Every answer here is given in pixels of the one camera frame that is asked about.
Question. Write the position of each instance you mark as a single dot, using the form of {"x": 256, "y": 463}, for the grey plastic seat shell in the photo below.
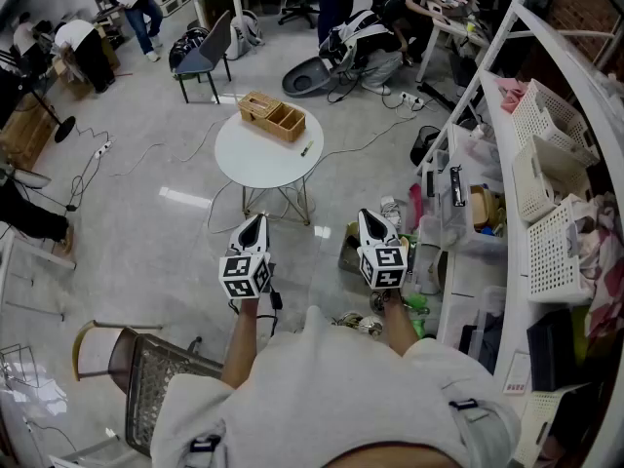
{"x": 307, "y": 78}

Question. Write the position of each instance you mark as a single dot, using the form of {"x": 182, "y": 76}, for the black mesh bin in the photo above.
{"x": 423, "y": 146}

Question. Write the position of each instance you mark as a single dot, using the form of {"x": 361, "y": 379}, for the pink plastic container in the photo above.
{"x": 414, "y": 207}

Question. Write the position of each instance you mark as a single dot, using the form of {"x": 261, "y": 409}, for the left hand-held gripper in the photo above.
{"x": 241, "y": 276}

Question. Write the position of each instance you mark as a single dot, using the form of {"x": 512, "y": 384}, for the person's left forearm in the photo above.
{"x": 241, "y": 344}

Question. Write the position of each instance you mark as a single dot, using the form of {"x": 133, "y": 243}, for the white metal shelf unit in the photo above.
{"x": 507, "y": 261}

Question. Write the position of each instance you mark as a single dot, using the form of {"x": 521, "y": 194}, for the wicker basket organizer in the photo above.
{"x": 265, "y": 112}

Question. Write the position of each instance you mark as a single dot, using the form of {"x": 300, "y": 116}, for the wooden chair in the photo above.
{"x": 146, "y": 378}

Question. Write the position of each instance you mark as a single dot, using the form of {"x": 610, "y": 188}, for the grey bucket seat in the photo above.
{"x": 31, "y": 178}

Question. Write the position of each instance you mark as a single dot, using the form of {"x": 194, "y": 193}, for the wooden crate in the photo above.
{"x": 24, "y": 132}

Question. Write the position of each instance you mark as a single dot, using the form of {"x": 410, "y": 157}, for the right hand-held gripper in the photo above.
{"x": 385, "y": 266}

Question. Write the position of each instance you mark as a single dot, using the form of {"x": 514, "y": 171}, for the person's right forearm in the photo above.
{"x": 400, "y": 324}

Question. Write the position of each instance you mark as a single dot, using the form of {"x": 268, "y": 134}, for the blue grey chair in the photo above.
{"x": 205, "y": 54}

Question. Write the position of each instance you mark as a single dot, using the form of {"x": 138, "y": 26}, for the white perforated plastic basket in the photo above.
{"x": 536, "y": 183}
{"x": 536, "y": 422}
{"x": 546, "y": 115}
{"x": 551, "y": 256}

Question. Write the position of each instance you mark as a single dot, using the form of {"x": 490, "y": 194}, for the pile of pink white cloth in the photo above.
{"x": 604, "y": 261}

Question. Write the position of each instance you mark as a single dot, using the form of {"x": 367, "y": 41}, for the cardboard box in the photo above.
{"x": 73, "y": 78}

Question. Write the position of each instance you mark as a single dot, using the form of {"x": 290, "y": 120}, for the white power strip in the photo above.
{"x": 103, "y": 149}
{"x": 411, "y": 99}

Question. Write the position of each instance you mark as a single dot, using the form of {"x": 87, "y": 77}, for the black backpack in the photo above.
{"x": 185, "y": 47}

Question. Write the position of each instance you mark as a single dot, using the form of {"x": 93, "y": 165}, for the round white side table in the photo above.
{"x": 263, "y": 159}

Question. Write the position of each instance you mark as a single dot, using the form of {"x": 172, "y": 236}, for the black floor fan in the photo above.
{"x": 64, "y": 128}

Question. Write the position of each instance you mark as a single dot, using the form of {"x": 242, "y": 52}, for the person's grey sweatshirt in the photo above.
{"x": 331, "y": 393}

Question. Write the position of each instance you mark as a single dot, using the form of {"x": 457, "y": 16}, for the clear plastic storage box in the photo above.
{"x": 458, "y": 227}

